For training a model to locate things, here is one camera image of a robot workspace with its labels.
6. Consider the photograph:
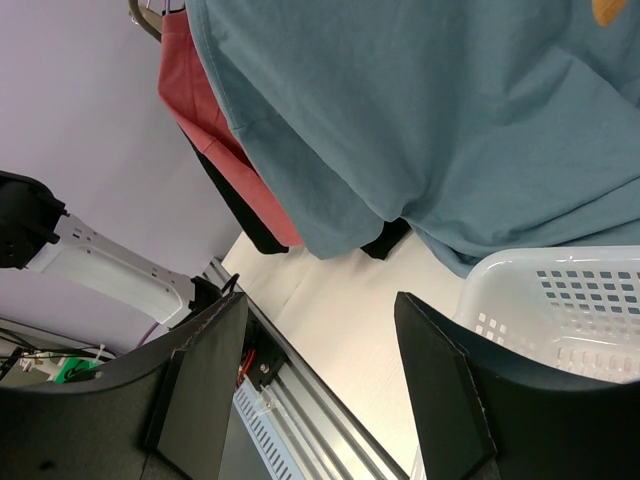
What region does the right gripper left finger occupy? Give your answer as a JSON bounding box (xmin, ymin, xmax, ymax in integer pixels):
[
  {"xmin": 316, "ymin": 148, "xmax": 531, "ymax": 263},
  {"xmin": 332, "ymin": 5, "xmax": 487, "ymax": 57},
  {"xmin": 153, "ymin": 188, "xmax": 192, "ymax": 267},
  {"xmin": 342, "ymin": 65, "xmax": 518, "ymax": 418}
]
[{"xmin": 1, "ymin": 293, "xmax": 248, "ymax": 479}]

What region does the blue t shirt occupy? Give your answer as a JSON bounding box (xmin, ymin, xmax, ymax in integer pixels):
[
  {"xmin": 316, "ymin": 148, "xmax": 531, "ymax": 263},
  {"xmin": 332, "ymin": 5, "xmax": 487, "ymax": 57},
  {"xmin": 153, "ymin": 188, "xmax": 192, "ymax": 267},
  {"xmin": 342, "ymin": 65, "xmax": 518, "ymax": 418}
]
[{"xmin": 186, "ymin": 1, "xmax": 639, "ymax": 277}]

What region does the white plastic basket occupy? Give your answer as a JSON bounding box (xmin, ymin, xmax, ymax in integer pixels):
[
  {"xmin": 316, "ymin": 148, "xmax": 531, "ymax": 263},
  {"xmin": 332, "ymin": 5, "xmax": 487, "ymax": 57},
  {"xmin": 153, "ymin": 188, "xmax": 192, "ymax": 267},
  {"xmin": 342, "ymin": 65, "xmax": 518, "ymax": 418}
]
[{"xmin": 447, "ymin": 247, "xmax": 639, "ymax": 385}]

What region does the orange wooden hanger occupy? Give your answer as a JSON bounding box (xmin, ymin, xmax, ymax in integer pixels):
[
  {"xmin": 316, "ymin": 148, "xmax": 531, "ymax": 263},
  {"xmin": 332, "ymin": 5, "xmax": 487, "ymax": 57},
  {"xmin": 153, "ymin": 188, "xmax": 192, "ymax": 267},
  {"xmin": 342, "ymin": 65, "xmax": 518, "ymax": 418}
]
[{"xmin": 591, "ymin": 0, "xmax": 627, "ymax": 27}]

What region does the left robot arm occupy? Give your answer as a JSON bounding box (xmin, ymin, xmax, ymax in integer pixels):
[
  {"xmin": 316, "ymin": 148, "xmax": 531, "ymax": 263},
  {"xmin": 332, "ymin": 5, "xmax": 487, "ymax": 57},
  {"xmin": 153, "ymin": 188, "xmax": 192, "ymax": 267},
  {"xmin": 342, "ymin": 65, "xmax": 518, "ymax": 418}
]
[{"xmin": 1, "ymin": 171, "xmax": 229, "ymax": 328}]

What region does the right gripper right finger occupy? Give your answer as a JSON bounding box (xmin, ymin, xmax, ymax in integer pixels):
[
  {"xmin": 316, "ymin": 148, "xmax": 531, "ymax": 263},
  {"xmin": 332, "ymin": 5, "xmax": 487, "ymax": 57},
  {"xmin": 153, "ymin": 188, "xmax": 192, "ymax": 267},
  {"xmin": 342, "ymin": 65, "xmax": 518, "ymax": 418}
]
[{"xmin": 394, "ymin": 292, "xmax": 639, "ymax": 479}]

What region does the front aluminium rail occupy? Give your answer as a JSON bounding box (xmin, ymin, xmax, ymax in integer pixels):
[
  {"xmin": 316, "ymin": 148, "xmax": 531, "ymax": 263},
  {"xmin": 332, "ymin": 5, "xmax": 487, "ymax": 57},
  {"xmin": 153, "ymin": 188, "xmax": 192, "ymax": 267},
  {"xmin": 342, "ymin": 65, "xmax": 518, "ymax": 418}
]
[{"xmin": 202, "ymin": 257, "xmax": 411, "ymax": 480}]

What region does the dark pink t shirt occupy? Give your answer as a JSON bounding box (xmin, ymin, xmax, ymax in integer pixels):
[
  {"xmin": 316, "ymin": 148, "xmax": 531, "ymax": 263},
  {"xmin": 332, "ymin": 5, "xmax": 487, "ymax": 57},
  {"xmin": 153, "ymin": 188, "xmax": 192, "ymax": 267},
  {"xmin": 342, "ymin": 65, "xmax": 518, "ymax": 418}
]
[{"xmin": 158, "ymin": 10, "xmax": 303, "ymax": 249}]

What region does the white cable duct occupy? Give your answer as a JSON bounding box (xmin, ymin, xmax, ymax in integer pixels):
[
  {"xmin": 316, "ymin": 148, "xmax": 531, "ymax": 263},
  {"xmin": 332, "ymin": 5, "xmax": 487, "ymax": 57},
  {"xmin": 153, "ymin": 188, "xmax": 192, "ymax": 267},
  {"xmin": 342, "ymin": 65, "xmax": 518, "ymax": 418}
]
[{"xmin": 233, "ymin": 380, "xmax": 303, "ymax": 480}]

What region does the black garment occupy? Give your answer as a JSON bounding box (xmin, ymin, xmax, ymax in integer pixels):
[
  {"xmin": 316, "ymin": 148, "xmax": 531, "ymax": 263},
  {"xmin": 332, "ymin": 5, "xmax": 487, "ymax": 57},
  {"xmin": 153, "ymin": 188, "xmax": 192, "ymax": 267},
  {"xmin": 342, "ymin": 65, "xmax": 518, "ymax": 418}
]
[{"xmin": 183, "ymin": 132, "xmax": 410, "ymax": 260}]

